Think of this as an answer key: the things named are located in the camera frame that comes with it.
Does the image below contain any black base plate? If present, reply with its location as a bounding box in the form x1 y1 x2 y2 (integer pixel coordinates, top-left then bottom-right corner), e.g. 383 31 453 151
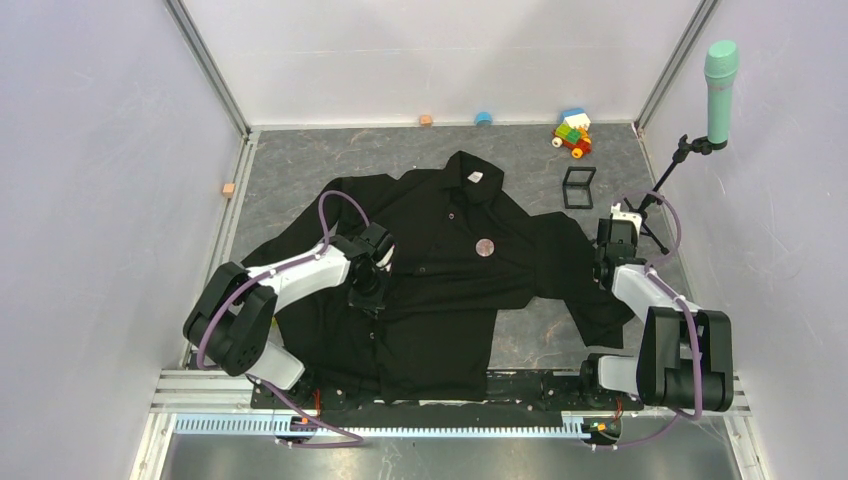
288 369 644 428

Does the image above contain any black brooch display box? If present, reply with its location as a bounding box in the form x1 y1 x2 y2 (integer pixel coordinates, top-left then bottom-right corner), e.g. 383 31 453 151
561 166 597 210

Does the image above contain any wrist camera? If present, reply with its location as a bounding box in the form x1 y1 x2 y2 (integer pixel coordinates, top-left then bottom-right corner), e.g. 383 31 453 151
376 244 396 271
610 202 643 232

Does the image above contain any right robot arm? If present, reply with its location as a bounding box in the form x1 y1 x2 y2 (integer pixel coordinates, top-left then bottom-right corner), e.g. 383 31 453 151
577 209 734 418

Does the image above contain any colourful toy block car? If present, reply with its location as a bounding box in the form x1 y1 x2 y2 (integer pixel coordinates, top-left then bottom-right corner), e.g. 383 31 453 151
550 108 592 159

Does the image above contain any white toothed rail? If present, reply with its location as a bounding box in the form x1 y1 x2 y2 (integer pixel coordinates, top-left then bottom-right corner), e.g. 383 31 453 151
173 413 590 440

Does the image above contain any blue cap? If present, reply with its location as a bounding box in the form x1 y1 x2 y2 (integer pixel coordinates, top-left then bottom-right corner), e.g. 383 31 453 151
474 111 493 127

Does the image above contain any wooden cube at left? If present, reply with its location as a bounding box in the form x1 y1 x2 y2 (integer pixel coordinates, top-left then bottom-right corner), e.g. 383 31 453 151
221 183 236 199

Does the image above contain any round silver brooch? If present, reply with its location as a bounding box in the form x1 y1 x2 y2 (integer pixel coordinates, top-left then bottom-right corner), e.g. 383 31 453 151
475 238 495 258

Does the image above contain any black tripod microphone stand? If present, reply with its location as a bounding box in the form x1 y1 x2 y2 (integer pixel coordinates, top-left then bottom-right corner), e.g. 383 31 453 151
610 135 728 264

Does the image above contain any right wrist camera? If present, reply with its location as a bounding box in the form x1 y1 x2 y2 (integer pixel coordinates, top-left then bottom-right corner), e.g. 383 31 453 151
610 202 643 232

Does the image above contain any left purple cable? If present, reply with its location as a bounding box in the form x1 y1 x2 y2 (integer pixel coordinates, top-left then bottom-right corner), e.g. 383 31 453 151
195 190 372 450

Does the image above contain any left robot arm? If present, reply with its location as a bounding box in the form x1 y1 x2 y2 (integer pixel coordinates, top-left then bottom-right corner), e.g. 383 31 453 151
183 223 396 408

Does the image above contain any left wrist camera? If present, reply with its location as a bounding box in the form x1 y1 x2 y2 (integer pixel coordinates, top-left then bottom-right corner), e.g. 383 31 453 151
376 244 396 271

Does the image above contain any black shirt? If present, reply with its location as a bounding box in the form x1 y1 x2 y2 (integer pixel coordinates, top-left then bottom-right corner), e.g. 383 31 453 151
243 151 632 402

